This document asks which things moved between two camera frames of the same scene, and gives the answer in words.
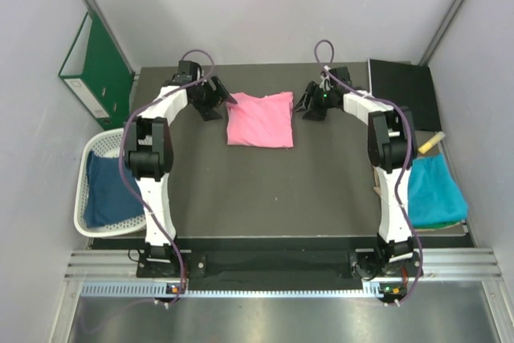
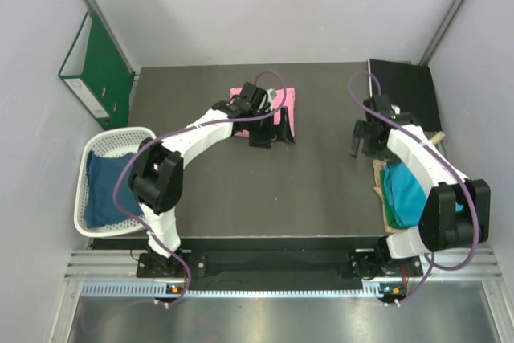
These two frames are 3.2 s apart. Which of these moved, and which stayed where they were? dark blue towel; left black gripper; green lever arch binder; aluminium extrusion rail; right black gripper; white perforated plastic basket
Moved: right black gripper; left black gripper
Stayed: white perforated plastic basket; aluminium extrusion rail; green lever arch binder; dark blue towel
